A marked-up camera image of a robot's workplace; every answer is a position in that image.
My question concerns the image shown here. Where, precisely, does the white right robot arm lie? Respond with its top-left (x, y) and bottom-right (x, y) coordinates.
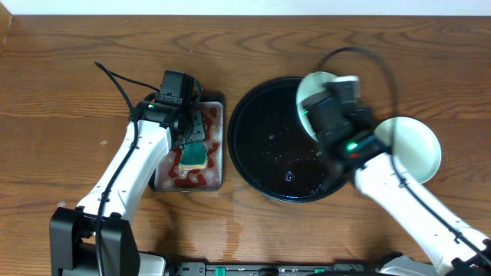
top-left (296, 76), bottom-right (490, 275)

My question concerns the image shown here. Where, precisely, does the mint green plate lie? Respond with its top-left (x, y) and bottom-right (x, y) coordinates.
top-left (374, 117), bottom-right (442, 183)
top-left (295, 71), bottom-right (338, 143)

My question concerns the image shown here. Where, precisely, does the white rectangular wash tray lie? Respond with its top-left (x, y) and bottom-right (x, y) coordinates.
top-left (149, 92), bottom-right (225, 192)

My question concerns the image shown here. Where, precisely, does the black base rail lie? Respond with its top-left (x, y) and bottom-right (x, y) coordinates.
top-left (163, 262), bottom-right (381, 276)

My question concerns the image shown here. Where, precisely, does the round black tray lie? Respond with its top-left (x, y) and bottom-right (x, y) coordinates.
top-left (227, 77), bottom-right (348, 202)

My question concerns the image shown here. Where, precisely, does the green yellow sponge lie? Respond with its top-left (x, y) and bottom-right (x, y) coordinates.
top-left (179, 142), bottom-right (208, 169)

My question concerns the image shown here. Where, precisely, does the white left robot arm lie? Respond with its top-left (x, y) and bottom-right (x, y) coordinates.
top-left (49, 100), bottom-right (205, 275)

